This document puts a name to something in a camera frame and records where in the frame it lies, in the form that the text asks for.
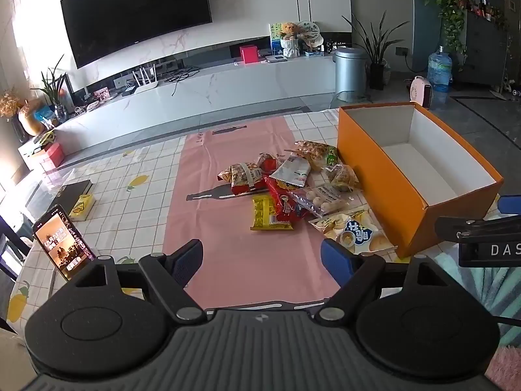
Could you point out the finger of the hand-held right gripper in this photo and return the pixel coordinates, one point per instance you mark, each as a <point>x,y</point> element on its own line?
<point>472,226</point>
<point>511,204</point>

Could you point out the smartphone with lit screen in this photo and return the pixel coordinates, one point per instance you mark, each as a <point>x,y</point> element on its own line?
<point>61,240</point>

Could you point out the silver white snack packet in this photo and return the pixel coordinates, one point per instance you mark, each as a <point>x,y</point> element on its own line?
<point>294,171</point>

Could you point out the blue water jug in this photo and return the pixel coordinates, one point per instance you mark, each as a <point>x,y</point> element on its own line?
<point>439,71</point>

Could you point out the orange cardboard box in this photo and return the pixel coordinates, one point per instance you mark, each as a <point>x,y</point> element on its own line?
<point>382,171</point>

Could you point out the white marble tv console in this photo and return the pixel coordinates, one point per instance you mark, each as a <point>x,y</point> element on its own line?
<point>211,89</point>

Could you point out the yellow snack packet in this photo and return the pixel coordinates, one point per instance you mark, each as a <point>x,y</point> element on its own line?
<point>266,214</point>

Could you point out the white router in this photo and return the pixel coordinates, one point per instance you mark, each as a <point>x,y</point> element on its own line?
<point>145,81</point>

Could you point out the black notebook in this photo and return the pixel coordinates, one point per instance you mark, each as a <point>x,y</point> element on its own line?
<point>71,193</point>

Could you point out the hanging ivy plant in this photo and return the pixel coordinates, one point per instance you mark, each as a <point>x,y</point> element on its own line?
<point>452,12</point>

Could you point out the bun packet with blue label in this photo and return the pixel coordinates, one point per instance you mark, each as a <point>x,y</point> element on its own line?
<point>354,232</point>

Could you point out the silver trash can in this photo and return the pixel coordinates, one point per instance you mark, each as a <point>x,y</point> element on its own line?
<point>350,73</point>

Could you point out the green white printed box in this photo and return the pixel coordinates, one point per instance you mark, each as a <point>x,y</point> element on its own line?
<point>276,36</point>

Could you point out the orange round vase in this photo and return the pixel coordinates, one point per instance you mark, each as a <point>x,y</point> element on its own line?
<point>30,120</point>

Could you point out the small clear brown snack bag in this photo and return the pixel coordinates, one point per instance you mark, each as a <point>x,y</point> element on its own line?
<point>342,177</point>

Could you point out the checked lemon print tablecloth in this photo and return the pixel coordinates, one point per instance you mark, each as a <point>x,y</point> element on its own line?
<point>134,199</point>

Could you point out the teddy bear bouquet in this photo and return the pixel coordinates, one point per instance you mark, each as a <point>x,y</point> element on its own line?
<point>290,40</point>

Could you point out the pink fluffy cloth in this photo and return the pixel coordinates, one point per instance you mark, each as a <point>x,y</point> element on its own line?
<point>506,370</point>

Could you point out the orange fried snack packet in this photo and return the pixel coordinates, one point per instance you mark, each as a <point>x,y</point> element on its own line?
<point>312,152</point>

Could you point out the dark tall cabinet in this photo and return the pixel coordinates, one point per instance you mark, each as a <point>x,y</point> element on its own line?
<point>486,49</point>

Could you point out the green sausage stick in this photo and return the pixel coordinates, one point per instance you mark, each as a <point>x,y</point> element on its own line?
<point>332,157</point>

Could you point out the black wall television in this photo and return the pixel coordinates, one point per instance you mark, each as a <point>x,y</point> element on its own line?
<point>134,12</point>

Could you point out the snake plant in black pot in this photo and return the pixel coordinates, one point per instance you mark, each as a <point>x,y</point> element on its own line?
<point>376,49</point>

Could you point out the wall socket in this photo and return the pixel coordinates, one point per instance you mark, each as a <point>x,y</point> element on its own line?
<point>402,51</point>

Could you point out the green leafy plant in glass pot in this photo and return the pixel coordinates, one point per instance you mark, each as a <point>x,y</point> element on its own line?
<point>55,89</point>

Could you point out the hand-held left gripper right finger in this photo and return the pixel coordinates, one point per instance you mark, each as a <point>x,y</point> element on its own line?
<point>337,260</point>

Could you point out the red snack packet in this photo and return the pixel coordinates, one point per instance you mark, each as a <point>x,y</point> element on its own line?
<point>285,203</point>

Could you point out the red gift box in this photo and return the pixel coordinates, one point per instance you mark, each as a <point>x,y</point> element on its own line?
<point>53,155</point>

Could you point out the dried yellow flowers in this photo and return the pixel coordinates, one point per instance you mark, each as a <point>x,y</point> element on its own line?
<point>10,104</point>

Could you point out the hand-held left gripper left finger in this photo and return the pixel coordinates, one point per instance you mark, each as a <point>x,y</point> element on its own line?
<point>188,258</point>

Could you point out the pink small heater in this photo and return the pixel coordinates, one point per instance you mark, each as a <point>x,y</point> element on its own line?
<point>421,91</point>

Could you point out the round printed hand fan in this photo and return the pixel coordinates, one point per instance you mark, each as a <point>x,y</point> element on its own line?
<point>310,33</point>

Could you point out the pink red storage box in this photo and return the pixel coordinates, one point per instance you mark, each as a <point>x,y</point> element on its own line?
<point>249,54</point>

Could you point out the clear pack with red label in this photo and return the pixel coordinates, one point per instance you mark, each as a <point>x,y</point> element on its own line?
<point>266,162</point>

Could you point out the yellow small box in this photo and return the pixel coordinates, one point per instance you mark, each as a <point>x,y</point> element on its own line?
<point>81,207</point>

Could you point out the teal patterned cloth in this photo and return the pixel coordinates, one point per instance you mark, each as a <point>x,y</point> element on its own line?
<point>480,293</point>

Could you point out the banded biscuit stick packet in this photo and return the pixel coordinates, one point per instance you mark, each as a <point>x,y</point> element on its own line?
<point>244,177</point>

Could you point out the pink bottle print mat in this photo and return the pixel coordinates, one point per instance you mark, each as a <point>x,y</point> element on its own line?
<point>228,236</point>

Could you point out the clear bag of white balls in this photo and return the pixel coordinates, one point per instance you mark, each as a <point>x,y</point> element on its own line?
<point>321,200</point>

